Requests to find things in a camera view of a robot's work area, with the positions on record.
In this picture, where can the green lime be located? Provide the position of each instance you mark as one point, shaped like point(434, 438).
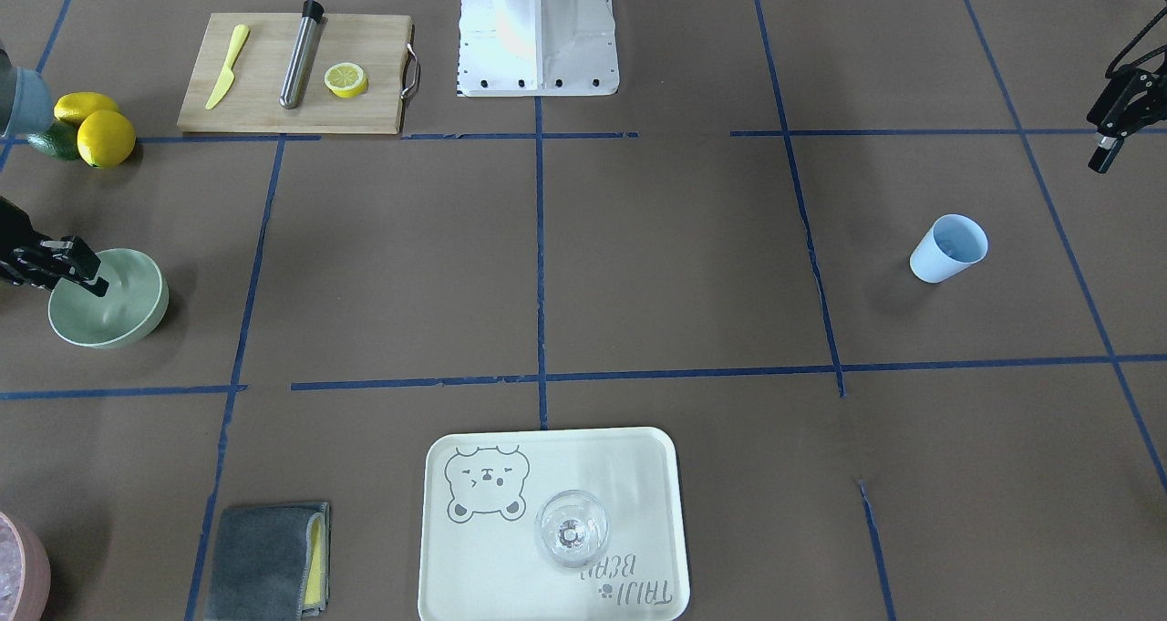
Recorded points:
point(59, 142)

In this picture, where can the yellow lemon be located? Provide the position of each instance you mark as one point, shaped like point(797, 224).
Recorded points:
point(74, 108)
point(105, 139)

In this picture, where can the light blue cup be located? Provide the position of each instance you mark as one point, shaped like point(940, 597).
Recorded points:
point(952, 244)

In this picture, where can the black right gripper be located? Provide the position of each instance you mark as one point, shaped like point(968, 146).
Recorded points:
point(36, 260)

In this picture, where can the cream bear tray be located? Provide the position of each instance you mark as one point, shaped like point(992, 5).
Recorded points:
point(479, 554)

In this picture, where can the yellow plastic knife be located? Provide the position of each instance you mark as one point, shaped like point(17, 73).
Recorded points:
point(226, 77)

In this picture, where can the lemon half slice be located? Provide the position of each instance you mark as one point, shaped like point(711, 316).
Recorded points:
point(346, 80)

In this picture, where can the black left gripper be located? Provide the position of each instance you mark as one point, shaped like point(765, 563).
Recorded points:
point(1127, 108)

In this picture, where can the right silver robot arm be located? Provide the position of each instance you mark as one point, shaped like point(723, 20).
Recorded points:
point(29, 257)

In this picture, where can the pink bowl of ice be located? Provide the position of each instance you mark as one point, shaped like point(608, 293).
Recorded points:
point(25, 573)

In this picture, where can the steel muddler black tip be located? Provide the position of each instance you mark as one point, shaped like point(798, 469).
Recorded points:
point(297, 72)

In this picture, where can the green bowl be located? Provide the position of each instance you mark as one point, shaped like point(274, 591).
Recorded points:
point(137, 297)

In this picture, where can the clear wine glass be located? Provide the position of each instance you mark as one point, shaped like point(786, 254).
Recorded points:
point(573, 529)

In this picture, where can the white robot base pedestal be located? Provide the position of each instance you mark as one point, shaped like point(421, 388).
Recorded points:
point(537, 48)

